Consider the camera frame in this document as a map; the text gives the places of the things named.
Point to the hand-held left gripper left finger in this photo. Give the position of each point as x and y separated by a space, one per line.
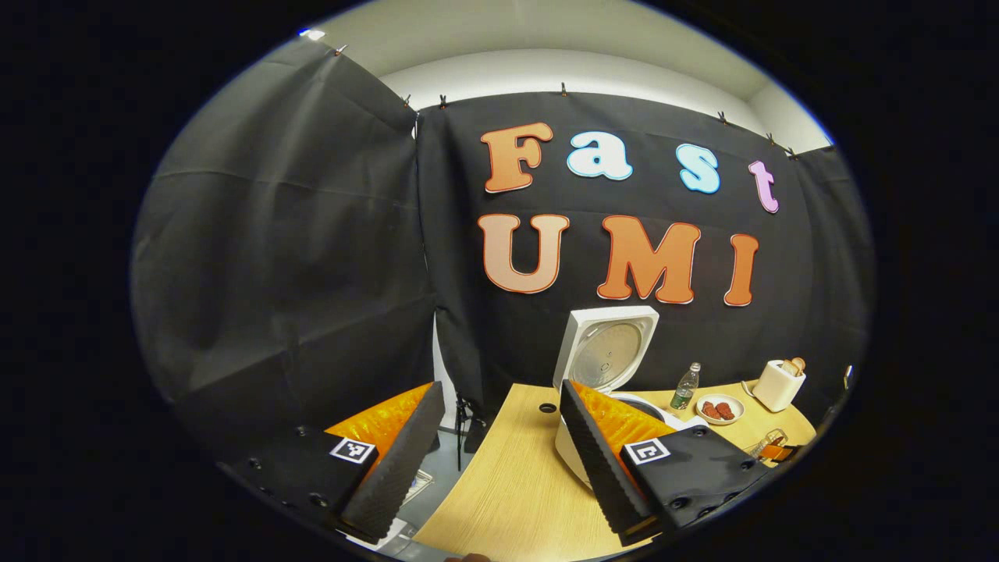
406 460

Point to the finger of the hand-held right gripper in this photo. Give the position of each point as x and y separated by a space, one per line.
779 453

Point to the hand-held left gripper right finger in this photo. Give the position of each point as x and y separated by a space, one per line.
597 460

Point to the white rice cooker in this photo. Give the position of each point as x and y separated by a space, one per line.
609 347

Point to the round white plate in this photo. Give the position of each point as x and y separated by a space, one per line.
737 406

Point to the white toaster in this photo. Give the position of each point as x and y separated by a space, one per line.
773 390

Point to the black tripod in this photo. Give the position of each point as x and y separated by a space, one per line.
462 425

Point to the red meat piece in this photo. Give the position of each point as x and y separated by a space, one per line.
726 410
709 410

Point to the clear plastic water bottle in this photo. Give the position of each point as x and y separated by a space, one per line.
684 390

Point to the black backdrop cloth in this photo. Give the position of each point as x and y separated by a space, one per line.
312 273

